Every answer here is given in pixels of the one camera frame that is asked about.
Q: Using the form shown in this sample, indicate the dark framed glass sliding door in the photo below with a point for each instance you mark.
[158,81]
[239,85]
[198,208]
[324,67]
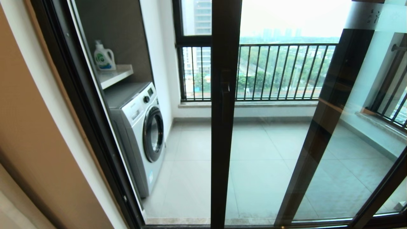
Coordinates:
[222,159]

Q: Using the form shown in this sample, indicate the white front-load washing machine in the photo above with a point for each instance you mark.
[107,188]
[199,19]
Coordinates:
[136,127]

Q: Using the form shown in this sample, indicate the white laundry detergent bottle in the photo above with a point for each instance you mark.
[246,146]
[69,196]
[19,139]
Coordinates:
[103,60]

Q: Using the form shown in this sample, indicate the dark brown cabinet niche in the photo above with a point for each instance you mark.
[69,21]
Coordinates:
[120,31]

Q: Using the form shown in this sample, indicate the dark framed fixed glass door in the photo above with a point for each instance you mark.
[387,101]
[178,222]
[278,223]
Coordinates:
[321,133]

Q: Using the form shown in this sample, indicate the dark balcony window frame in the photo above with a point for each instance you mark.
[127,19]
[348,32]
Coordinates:
[194,40]

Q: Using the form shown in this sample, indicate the white wall shelf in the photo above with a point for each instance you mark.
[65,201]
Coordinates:
[114,76]

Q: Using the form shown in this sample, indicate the dark outer door frame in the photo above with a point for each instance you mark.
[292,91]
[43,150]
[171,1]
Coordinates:
[79,95]

